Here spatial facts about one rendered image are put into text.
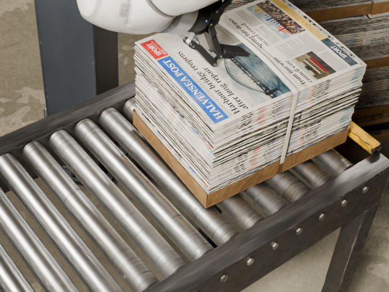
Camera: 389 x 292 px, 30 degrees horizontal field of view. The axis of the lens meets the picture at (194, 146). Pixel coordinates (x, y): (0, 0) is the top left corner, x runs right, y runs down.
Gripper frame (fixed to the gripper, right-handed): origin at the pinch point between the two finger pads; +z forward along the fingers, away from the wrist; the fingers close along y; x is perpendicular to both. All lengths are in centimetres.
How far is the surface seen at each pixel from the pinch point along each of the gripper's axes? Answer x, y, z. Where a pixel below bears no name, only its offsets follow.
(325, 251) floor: 0, 76, 93
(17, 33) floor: -163, 88, 70
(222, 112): 11.1, 14.0, -11.4
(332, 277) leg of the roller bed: 24, 56, 47
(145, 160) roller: -5.7, 37.3, -4.9
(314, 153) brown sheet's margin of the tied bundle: 15.2, 21.5, 19.8
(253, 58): 2.3, 7.1, 2.2
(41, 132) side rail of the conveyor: -25, 43, -18
